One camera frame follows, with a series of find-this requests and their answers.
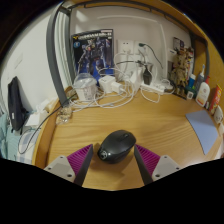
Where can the small white charger block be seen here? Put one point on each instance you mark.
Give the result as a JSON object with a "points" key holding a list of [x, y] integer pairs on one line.
{"points": [[116, 87]]}

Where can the striped blue bedding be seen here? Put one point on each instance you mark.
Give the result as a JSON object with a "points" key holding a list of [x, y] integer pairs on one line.
{"points": [[10, 143]]}

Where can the black power adapter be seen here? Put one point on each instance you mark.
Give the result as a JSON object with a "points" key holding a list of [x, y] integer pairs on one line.
{"points": [[147, 76]]}

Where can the white mug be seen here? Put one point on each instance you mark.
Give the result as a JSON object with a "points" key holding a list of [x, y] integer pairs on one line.
{"points": [[218, 115]]}

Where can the grey metal desk frame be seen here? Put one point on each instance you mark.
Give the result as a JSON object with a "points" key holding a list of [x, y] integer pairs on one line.
{"points": [[51, 50]]}

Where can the white tissue pack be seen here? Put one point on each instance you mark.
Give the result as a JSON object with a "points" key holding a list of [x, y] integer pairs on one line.
{"points": [[36, 119]]}

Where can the brown tree figurine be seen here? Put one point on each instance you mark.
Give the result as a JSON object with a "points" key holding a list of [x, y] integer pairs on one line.
{"points": [[180, 73]]}

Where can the light blue mouse pad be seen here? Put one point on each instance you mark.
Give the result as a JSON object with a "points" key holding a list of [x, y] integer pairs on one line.
{"points": [[203, 128]]}

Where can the small white desk clock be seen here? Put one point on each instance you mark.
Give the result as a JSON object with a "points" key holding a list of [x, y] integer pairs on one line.
{"points": [[190, 95]]}

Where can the white power strip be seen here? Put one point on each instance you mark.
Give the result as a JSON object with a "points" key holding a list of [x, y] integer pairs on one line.
{"points": [[153, 88]]}

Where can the robot model kit box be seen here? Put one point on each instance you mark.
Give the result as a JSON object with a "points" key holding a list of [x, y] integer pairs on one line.
{"points": [[93, 53]]}

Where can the printed figurine box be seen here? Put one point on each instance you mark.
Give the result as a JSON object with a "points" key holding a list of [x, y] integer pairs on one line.
{"points": [[178, 43]]}

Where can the clear-lidded white container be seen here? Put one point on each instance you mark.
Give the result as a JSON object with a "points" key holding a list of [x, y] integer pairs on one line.
{"points": [[85, 88]]}

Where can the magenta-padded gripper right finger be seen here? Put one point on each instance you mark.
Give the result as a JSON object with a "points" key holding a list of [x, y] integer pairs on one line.
{"points": [[163, 165]]}

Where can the white wall socket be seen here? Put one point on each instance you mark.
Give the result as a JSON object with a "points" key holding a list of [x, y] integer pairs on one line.
{"points": [[125, 46], [137, 50]]}

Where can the wooden shelf unit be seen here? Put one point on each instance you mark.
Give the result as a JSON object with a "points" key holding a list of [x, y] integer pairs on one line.
{"points": [[166, 7]]}

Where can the white red-capped lotion bottle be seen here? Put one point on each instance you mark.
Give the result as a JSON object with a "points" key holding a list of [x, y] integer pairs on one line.
{"points": [[202, 93]]}

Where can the black bag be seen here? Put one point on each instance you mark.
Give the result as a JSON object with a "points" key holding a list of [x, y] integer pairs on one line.
{"points": [[16, 103]]}

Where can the white wall-mounted box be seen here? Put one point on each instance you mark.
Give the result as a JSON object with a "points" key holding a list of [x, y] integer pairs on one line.
{"points": [[171, 55]]}

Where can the white desk lamp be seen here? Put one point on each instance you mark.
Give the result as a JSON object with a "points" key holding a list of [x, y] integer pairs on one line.
{"points": [[168, 86]]}

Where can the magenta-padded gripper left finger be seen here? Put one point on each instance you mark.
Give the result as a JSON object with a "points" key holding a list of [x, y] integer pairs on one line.
{"points": [[63, 165]]}

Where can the clear plastic snack packet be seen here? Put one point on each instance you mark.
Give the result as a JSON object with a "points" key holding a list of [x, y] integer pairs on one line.
{"points": [[63, 116]]}

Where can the large white charger block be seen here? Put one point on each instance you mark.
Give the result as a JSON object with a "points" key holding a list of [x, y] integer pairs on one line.
{"points": [[106, 84]]}

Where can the black computer mouse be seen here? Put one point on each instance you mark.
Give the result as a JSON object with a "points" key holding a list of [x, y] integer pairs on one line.
{"points": [[116, 146]]}

